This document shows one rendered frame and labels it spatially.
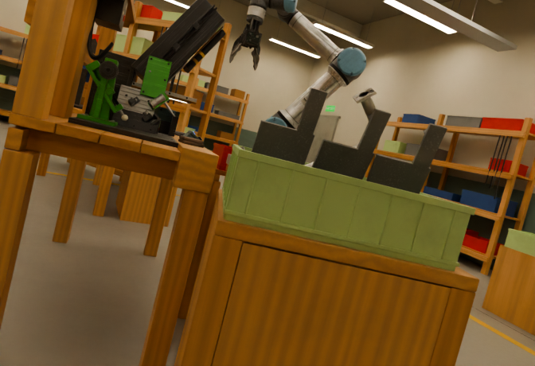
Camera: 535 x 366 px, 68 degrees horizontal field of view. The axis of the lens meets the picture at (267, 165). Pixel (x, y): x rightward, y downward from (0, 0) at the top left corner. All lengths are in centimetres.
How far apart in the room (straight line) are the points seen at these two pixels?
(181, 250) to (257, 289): 64
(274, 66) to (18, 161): 1090
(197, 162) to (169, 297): 53
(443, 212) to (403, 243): 13
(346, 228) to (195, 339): 44
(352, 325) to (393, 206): 31
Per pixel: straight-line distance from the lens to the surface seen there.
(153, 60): 215
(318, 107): 106
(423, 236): 109
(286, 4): 179
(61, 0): 155
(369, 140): 109
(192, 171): 150
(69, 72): 190
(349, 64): 168
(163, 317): 167
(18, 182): 156
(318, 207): 97
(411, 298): 110
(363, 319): 108
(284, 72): 1226
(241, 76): 1172
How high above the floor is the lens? 99
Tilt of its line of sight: 3 degrees down
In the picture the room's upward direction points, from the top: 14 degrees clockwise
